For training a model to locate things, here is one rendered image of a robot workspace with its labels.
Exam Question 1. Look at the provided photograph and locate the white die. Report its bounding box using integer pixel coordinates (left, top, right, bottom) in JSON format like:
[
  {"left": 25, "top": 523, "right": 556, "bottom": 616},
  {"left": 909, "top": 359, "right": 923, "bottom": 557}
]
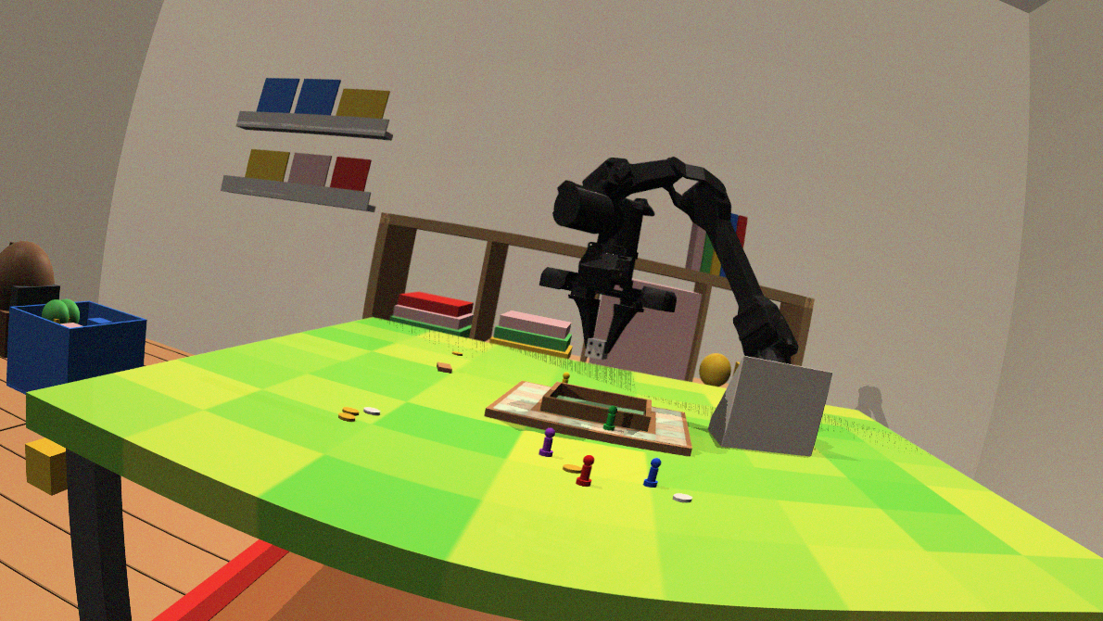
[{"left": 585, "top": 338, "right": 607, "bottom": 360}]

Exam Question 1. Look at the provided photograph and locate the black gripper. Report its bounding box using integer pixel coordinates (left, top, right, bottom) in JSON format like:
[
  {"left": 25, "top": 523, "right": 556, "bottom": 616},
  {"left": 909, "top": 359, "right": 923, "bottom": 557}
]
[{"left": 539, "top": 236, "right": 677, "bottom": 354}]

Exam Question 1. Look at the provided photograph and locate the red game pawn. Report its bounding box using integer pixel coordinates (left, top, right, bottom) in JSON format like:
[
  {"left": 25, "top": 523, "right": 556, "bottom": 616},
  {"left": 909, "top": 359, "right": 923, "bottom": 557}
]
[{"left": 576, "top": 456, "right": 595, "bottom": 488}]

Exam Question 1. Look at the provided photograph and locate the purple game pawn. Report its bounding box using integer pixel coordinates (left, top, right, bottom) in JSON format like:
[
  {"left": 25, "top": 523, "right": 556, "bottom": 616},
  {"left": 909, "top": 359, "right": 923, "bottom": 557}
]
[{"left": 539, "top": 428, "right": 555, "bottom": 457}]

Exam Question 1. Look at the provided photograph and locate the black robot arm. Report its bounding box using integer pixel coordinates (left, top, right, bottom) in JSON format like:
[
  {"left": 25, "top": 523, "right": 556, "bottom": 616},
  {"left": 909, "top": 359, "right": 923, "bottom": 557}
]
[{"left": 552, "top": 157, "right": 799, "bottom": 364}]

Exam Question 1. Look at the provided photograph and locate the blue pawn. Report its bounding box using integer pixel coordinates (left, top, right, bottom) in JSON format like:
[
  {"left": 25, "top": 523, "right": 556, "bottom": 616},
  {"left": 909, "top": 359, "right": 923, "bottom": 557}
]
[{"left": 643, "top": 458, "right": 662, "bottom": 488}]

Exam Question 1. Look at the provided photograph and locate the green game pawn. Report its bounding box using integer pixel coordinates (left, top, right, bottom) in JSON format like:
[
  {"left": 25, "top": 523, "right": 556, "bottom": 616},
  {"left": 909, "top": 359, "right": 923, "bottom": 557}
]
[{"left": 602, "top": 406, "right": 617, "bottom": 430}]

